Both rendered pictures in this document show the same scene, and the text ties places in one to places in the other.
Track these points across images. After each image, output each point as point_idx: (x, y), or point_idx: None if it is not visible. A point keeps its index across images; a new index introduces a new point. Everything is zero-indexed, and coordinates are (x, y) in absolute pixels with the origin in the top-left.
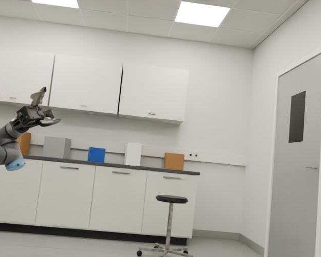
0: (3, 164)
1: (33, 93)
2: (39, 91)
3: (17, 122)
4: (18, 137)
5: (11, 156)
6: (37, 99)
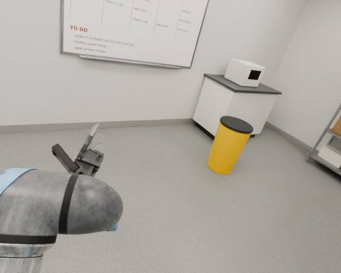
0: None
1: (103, 136)
2: (96, 130)
3: (93, 174)
4: None
5: None
6: (91, 140)
